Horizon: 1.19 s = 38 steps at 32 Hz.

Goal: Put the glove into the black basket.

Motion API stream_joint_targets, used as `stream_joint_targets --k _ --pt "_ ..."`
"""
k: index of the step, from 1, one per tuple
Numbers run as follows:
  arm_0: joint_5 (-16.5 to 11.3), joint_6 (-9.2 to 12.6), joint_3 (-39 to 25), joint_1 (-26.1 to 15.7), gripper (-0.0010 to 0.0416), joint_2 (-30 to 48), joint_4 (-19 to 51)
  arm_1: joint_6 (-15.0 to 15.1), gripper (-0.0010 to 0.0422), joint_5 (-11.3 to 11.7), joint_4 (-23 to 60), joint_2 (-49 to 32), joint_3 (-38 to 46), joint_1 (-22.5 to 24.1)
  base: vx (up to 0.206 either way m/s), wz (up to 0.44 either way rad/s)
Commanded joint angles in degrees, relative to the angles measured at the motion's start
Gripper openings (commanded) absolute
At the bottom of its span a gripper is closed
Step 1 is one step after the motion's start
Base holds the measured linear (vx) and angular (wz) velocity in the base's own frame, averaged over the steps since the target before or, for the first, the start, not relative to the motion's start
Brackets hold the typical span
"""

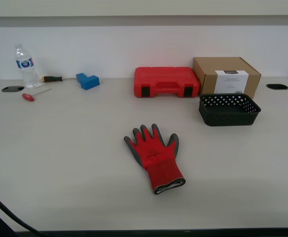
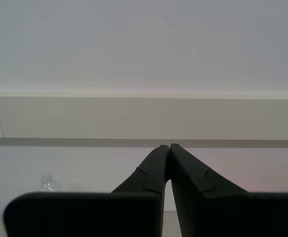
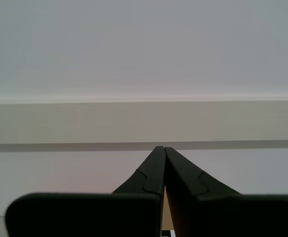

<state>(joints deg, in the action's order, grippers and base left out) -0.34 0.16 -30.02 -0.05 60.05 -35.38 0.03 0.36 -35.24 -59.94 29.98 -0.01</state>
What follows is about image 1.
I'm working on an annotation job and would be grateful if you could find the clear plastic water bottle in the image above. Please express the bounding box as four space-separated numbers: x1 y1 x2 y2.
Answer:
13 43 42 89

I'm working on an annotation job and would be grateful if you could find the red plastic tool case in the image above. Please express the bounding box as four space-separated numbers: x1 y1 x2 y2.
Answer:
134 66 201 99

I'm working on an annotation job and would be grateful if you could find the black desk cable grommet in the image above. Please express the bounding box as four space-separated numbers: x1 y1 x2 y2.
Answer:
266 83 288 90
1 85 25 93

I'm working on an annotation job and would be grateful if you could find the red and grey work glove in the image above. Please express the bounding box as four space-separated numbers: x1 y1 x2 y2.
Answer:
123 123 186 195

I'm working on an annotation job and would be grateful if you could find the black perforated plastic basket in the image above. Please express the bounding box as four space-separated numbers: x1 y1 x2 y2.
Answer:
198 93 262 127

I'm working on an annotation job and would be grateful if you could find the orange black handled screwdriver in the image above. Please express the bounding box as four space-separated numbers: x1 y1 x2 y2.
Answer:
41 76 77 83

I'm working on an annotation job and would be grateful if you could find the blue L-shaped foam block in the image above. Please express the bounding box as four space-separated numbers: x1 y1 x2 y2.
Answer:
75 72 101 91

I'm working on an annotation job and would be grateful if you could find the brown cardboard box white label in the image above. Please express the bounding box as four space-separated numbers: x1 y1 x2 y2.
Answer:
192 57 262 100

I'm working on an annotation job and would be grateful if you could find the black cable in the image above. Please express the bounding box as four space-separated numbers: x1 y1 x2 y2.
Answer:
0 189 47 237

